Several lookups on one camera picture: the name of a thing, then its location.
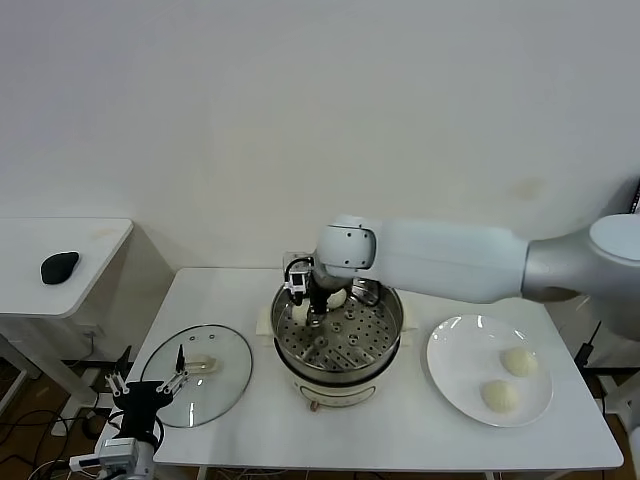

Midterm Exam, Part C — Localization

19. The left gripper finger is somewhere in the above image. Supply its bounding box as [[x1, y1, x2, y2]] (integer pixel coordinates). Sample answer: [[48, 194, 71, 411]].
[[154, 343, 191, 397], [104, 343, 133, 397]]

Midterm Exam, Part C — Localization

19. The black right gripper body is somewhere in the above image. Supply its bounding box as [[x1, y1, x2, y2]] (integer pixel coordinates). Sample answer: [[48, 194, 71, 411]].
[[308, 272, 346, 314]]

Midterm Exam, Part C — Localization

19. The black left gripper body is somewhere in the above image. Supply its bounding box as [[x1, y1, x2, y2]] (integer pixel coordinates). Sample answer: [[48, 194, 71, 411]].
[[114, 380, 169, 442]]

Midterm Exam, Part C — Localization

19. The glass lid with cream handle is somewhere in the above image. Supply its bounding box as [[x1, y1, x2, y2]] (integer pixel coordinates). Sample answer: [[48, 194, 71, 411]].
[[139, 324, 255, 429]]

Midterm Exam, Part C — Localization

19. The stainless steel steamer basket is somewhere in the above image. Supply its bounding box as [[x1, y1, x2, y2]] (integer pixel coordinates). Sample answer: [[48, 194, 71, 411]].
[[256, 269, 419, 375]]

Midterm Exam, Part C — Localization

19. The cream electric cooker pot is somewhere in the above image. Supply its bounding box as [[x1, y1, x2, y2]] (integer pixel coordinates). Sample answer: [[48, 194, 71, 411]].
[[257, 319, 416, 413]]

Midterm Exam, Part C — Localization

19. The white side table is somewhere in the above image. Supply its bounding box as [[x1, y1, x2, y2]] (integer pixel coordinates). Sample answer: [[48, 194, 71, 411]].
[[0, 218, 175, 426]]

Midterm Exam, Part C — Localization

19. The black computer mouse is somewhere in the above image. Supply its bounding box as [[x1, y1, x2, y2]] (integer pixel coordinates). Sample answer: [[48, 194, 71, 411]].
[[40, 252, 81, 286]]

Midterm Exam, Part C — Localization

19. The white round plate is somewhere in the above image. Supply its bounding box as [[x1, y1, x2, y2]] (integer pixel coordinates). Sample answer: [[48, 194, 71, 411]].
[[426, 313, 554, 428]]

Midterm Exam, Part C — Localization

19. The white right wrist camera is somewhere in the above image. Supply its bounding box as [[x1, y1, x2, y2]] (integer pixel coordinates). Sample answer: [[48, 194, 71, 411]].
[[283, 252, 315, 294]]

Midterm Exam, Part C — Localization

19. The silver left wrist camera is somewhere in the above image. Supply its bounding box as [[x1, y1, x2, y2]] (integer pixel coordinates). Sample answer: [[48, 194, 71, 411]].
[[98, 438, 140, 469]]

